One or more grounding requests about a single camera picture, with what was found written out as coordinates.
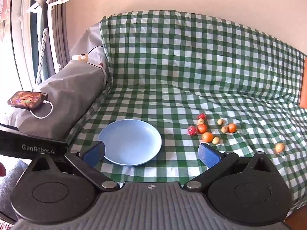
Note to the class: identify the small beige device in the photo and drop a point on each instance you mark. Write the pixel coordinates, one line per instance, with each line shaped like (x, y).
(80, 57)

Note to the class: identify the green white checkered cloth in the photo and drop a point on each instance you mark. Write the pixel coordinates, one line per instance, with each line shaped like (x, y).
(179, 64)

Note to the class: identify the small yellow pear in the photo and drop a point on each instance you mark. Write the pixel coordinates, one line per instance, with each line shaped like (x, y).
(224, 129)
(215, 140)
(220, 121)

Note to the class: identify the black smartphone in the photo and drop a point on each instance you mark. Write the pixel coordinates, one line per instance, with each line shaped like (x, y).
(25, 99)

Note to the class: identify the red tomato toy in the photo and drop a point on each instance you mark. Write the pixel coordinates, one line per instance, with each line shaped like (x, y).
(202, 128)

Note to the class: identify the grey curtain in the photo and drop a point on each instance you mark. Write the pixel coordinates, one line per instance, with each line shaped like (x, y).
(62, 28)

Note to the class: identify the small red apple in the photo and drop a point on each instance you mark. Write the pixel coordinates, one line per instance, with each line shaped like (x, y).
(192, 130)
(202, 116)

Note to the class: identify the orange wooden furniture edge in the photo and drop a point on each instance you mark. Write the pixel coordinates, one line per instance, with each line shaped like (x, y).
(303, 83)

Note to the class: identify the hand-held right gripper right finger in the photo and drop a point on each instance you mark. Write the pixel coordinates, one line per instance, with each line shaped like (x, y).
(208, 155)

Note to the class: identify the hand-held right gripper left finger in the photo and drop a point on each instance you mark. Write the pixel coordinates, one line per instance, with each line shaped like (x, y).
(94, 153)

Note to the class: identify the white window frame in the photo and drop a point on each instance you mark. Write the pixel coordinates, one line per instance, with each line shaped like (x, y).
(22, 33)

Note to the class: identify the small tangerine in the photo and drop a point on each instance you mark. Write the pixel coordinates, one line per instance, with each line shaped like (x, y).
(231, 128)
(207, 137)
(279, 147)

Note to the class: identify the grey textured fabric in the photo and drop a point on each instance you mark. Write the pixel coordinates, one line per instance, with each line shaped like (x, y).
(9, 179)

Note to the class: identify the light blue plate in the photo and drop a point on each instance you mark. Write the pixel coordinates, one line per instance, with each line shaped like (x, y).
(129, 139)

